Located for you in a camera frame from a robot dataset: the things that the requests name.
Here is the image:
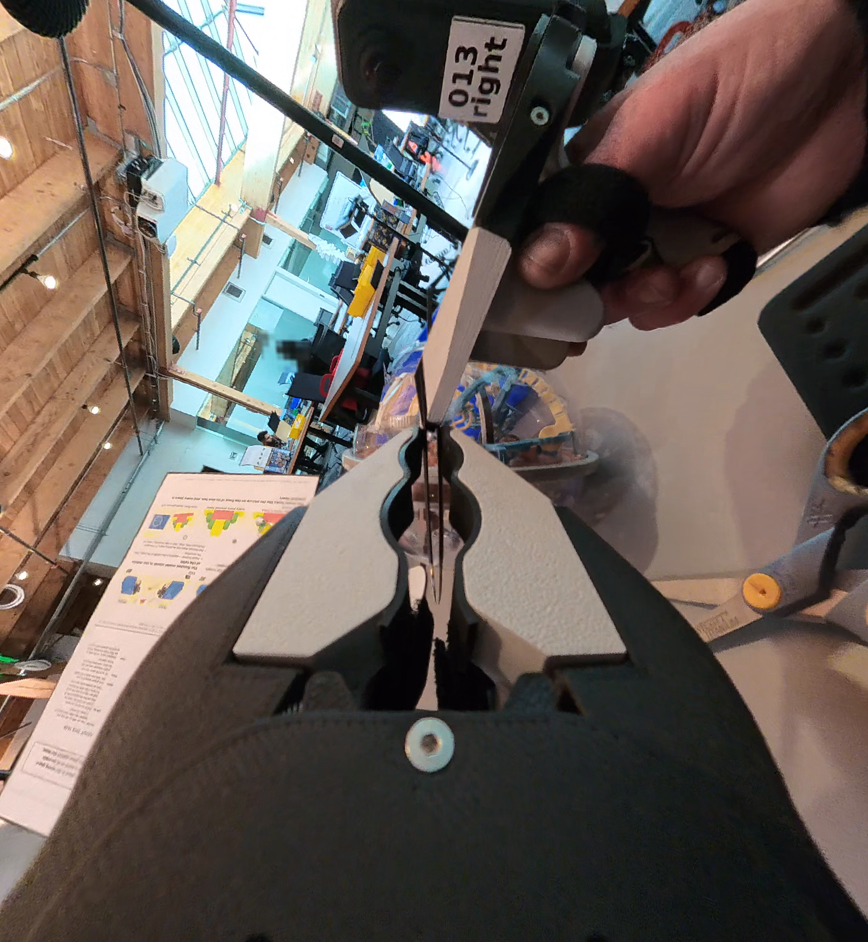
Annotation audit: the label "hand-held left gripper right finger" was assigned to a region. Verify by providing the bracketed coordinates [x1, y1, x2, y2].
[445, 433, 630, 707]

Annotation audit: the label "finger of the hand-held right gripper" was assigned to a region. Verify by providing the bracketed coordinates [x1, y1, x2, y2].
[418, 225, 516, 429]

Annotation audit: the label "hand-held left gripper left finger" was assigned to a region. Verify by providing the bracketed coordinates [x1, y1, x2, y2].
[234, 429, 416, 710]

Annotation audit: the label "black fine-tip tweezers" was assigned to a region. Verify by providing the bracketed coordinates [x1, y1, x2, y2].
[413, 353, 448, 604]

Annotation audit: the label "clear maze puzzle ball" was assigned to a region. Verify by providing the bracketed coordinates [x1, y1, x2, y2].
[355, 359, 661, 569]

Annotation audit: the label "grey scissors with yellow lining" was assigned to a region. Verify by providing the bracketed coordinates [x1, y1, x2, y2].
[688, 392, 868, 665]

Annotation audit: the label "person's right hand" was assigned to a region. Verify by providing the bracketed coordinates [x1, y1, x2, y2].
[517, 0, 868, 332]

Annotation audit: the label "yellow bin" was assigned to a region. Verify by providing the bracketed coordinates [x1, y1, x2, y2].
[346, 245, 388, 319]

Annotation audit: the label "printed instruction sheet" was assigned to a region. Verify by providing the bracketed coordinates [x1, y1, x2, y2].
[0, 471, 322, 837]

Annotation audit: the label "black pole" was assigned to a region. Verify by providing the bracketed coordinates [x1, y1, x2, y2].
[120, 0, 473, 242]

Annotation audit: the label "black perforated pad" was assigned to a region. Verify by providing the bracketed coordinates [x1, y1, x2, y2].
[756, 212, 868, 440]

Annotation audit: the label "black round-top stand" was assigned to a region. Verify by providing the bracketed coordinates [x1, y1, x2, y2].
[0, 0, 92, 39]

